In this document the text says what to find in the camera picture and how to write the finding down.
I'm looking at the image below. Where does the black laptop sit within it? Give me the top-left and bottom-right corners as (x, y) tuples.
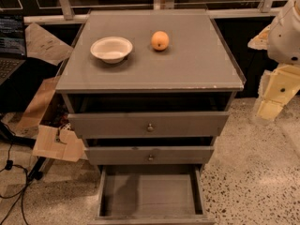
(0, 14), (27, 84)

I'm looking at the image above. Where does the grey middle drawer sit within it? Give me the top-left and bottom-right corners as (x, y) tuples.
(85, 137), (214, 165)

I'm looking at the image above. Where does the grey bottom drawer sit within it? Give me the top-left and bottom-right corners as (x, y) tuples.
(88, 165), (215, 225)

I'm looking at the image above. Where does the brown paper sheet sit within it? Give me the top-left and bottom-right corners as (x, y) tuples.
(25, 23), (73, 66)

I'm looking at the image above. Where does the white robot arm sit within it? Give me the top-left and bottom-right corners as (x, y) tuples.
(247, 0), (300, 120)

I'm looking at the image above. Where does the black cable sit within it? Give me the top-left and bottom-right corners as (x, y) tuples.
(0, 122), (32, 225)

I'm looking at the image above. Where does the white paper bowl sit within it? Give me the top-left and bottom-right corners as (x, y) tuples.
(90, 37), (133, 64)

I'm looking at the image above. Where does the grey drawer cabinet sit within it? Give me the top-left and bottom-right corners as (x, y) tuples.
(55, 8), (247, 173)

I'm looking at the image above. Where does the brass top drawer knob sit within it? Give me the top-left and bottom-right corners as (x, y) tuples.
(147, 124), (154, 132)

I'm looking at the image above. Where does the orange fruit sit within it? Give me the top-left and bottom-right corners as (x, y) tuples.
(151, 31), (170, 51)

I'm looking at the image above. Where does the grey top drawer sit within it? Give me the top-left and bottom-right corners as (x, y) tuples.
(62, 92), (236, 140)

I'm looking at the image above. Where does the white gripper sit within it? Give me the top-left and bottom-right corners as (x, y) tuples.
(247, 25), (300, 121)

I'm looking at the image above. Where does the grey drawer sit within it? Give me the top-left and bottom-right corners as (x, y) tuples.
(62, 92), (236, 140)
(88, 165), (215, 225)
(85, 137), (214, 165)

